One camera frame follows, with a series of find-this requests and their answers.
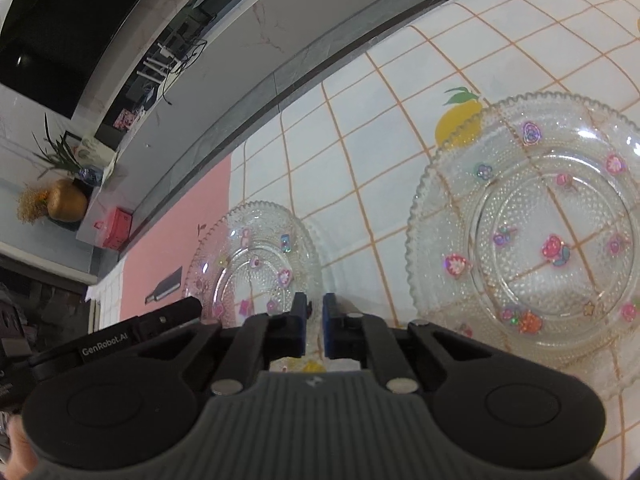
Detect green plant in blue vase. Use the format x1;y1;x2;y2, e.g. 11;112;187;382
32;112;104;187

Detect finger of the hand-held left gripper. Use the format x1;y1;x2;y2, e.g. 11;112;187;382
137;296;203;338

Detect gold vase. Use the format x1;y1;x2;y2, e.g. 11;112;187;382
46;178;89;223

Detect person's left hand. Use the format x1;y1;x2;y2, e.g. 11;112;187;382
6;417;42;480

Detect white marble tv console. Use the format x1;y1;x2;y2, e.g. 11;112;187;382
75;0;501;250

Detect white illustrated card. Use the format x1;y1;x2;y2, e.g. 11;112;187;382
75;135;122;172

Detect pink table mat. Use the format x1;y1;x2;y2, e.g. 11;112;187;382
120;155;233;326

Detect red basket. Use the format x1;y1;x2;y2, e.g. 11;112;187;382
95;207;133;251

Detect black television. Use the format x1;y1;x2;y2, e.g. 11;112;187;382
0;0;241;122

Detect dried yellow flowers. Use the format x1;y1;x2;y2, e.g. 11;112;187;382
16;185;51;224

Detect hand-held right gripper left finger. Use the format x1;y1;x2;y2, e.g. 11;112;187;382
132;291;308;396

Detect clear floral glass plate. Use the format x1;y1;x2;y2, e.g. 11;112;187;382
184;201;323;333
406;91;640;376

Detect pink photo frame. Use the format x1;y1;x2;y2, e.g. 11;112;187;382
114;107;146;131

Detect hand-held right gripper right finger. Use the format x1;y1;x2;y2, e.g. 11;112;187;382
322;291;506;395

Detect checked lemon tablecloth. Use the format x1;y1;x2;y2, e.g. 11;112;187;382
85;0;640;466

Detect white router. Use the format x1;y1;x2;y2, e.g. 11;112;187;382
137;42;174;84

